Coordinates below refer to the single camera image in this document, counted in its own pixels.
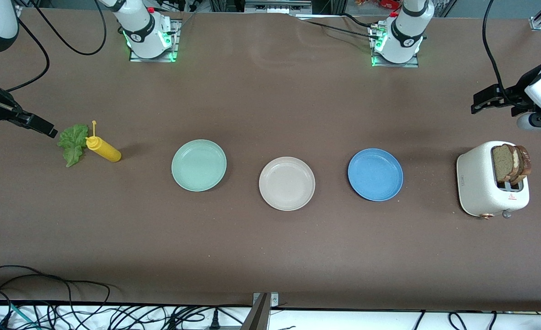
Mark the green lettuce leaf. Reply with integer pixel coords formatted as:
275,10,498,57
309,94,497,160
57,124,90,168

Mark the brown bread slice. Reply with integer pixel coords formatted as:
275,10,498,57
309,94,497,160
491,143,521,182
511,145,532,186

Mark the yellow squeeze bottle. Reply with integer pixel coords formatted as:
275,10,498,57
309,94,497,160
85,121,122,163

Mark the blue plate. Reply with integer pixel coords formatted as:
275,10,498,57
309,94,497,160
348,148,404,202

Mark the mint green plate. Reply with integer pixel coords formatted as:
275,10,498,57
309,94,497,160
171,139,227,192

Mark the beige plate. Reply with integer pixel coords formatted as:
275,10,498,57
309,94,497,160
259,156,316,211

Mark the white toaster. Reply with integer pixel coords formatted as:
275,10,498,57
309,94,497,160
456,141,530,220

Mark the red package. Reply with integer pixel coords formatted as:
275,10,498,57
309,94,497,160
355,0,402,10

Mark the grey metal box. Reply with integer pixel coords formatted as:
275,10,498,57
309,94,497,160
244,0,312,14

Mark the white shelf board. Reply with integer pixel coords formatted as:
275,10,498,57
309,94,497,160
0,302,541,330

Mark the grey metal beam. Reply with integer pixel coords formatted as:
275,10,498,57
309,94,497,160
240,293,271,330

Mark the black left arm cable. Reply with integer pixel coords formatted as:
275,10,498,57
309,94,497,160
481,0,535,110

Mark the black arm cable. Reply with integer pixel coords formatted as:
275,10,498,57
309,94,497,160
5,0,107,92
481,0,535,110

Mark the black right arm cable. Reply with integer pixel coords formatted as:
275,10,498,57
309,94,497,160
5,0,107,92

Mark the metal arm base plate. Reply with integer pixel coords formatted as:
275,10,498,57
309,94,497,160
128,18,179,62
370,23,420,68

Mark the black looped cable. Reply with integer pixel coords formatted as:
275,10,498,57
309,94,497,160
0,265,111,330

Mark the black base cable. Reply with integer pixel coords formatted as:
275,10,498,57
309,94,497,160
293,13,383,41

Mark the aluminium bracket plate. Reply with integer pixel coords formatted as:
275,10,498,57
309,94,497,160
252,292,279,308

